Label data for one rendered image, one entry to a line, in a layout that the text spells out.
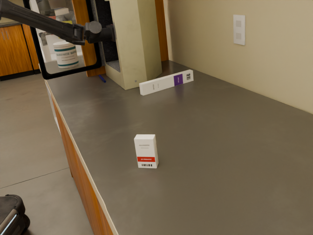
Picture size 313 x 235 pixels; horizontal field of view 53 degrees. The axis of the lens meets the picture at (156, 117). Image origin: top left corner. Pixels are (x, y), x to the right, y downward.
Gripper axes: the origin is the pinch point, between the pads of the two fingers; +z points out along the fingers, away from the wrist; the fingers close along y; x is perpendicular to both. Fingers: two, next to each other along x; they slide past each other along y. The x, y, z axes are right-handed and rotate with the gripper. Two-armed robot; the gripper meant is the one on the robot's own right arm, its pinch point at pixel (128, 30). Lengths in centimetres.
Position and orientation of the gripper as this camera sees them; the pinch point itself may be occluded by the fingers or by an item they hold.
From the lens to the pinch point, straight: 154.4
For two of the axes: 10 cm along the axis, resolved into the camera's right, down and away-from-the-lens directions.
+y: -3.9, -3.2, 8.7
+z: 9.2, -2.5, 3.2
